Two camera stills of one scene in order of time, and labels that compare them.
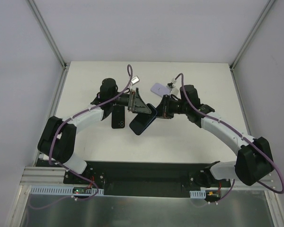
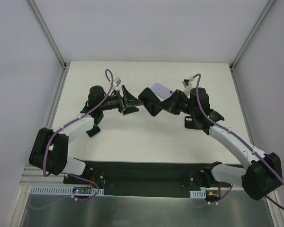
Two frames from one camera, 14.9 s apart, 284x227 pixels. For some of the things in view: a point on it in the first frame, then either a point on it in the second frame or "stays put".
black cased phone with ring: [118, 117] to [149, 100]
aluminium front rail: [44, 176] stays put
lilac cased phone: [160, 89] stays put
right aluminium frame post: [256, 27] stays put
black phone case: [154, 111] to [190, 122]
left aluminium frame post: [38, 16] stays put
